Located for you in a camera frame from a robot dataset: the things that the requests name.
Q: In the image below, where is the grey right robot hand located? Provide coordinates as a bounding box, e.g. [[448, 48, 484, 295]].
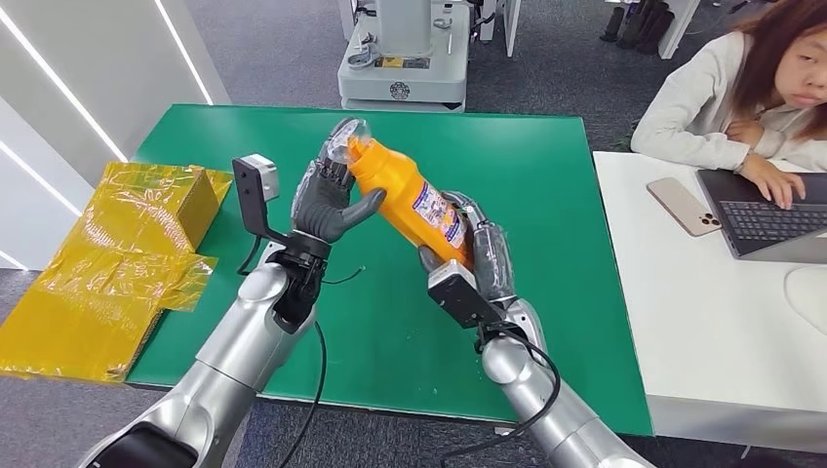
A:
[[418, 190, 518, 305]]

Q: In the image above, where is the person's left hand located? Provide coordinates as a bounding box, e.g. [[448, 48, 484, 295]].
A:
[[725, 119, 767, 148]]

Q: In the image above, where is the person's right hand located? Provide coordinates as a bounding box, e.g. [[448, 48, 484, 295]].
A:
[[739, 153, 807, 210]]

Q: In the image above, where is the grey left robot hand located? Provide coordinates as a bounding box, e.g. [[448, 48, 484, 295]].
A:
[[291, 117, 387, 246]]

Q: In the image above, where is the orange detergent bottle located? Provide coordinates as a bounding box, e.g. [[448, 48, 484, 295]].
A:
[[345, 136, 476, 271]]

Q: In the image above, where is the dark grey laptop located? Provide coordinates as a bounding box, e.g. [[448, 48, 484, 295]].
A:
[[696, 169, 827, 264]]

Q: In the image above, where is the person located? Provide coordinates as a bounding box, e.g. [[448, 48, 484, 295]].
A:
[[631, 0, 827, 210]]

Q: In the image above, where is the green table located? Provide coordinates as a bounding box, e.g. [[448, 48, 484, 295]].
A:
[[127, 104, 653, 437]]

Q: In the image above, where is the beige smartphone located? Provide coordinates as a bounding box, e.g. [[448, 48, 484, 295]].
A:
[[647, 176, 723, 238]]

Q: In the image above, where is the white round pad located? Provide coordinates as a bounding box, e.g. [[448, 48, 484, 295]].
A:
[[783, 265, 827, 337]]

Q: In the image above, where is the white background desk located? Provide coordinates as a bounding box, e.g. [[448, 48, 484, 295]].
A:
[[500, 0, 702, 60]]

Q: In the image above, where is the black bundle under desk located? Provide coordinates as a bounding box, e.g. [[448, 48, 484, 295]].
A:
[[599, 0, 677, 57]]

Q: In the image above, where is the yellow film wrapped cardboard box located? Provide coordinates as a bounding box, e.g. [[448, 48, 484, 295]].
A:
[[84, 161, 234, 254]]

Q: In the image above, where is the yellow film wrapped flat cardboard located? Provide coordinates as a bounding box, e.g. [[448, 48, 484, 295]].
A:
[[0, 248, 219, 383]]

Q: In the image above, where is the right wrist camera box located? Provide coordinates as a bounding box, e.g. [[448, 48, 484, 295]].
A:
[[426, 259, 506, 331]]

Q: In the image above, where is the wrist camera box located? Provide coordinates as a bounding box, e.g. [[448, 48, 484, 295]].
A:
[[232, 153, 290, 244], [426, 259, 506, 331]]

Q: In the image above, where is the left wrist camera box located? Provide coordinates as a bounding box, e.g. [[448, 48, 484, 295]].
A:
[[232, 153, 290, 244]]

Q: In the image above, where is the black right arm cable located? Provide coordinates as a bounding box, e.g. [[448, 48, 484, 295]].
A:
[[439, 326, 562, 468]]

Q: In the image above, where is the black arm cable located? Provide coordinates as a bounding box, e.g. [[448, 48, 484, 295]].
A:
[[277, 321, 329, 468], [439, 326, 562, 468]]

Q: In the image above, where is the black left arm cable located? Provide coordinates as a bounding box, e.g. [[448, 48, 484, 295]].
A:
[[277, 321, 329, 468]]

